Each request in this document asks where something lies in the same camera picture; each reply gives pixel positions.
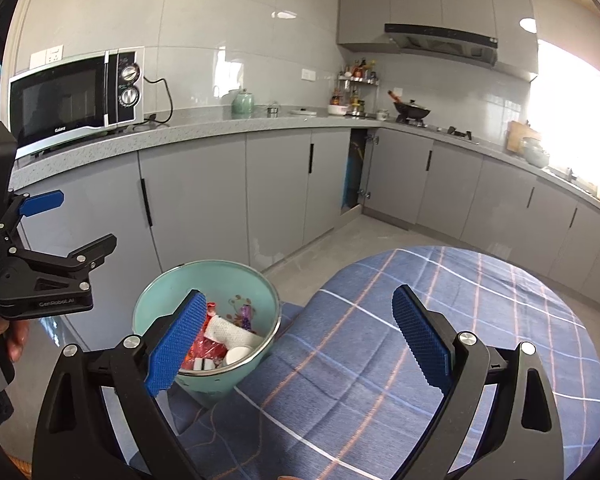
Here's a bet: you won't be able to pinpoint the teal cartoon print bin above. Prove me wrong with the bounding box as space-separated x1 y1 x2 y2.
131 259 282 408

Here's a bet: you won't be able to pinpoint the bright kitchen window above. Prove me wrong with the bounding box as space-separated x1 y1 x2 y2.
527 40 600 186

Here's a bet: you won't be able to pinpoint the purple printed plastic wrapper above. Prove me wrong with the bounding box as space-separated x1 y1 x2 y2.
228 297 256 333

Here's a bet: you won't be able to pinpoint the green ceramic jar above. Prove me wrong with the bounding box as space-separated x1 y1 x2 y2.
231 88 256 118

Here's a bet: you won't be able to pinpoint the white wall switch plate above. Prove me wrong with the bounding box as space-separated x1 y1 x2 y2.
30 46 63 68

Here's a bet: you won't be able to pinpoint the grey mixing bowl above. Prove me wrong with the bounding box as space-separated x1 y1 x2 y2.
520 136 551 168

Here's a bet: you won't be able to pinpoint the person's left hand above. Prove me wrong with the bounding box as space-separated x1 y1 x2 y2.
0 317 31 364

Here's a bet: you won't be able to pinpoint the black range hood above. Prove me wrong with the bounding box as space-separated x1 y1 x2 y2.
384 22 499 66

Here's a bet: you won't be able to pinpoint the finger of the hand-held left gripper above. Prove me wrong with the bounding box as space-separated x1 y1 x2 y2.
0 190 65 241
10 233 118 272

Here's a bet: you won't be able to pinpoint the black and silver microwave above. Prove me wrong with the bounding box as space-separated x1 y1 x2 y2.
8 46 146 161

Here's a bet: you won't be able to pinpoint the black gas stove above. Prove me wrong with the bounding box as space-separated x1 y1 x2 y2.
395 116 481 143

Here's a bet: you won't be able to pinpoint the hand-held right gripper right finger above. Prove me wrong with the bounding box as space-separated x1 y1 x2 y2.
391 285 563 480

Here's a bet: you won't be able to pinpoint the black power cable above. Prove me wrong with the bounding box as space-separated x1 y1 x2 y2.
142 77 174 126

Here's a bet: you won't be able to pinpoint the grey kitchen counter cabinets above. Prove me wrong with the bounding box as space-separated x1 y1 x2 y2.
10 110 600 361

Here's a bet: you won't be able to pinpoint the blue plaid tablecloth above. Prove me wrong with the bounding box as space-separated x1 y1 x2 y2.
167 245 600 480

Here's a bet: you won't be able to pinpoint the black wok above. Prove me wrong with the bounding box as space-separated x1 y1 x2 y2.
387 90 432 121

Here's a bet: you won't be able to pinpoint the wooden cutting board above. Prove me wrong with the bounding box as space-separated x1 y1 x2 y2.
505 120 531 153

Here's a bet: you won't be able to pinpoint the metal spice rack with bottles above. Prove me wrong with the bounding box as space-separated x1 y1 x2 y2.
336 57 381 115

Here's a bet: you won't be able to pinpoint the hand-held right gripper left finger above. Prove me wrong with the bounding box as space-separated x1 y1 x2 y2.
32 290 208 480

